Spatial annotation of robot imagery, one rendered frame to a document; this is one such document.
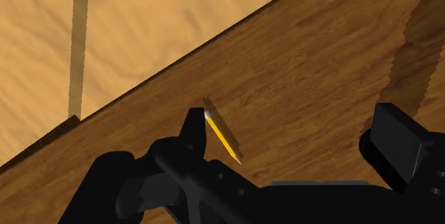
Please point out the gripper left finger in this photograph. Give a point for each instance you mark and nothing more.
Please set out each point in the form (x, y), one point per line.
(180, 171)

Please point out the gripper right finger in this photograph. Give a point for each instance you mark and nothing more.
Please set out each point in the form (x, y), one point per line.
(400, 143)

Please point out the yellow pencil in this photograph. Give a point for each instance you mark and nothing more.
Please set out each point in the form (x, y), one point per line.
(222, 137)

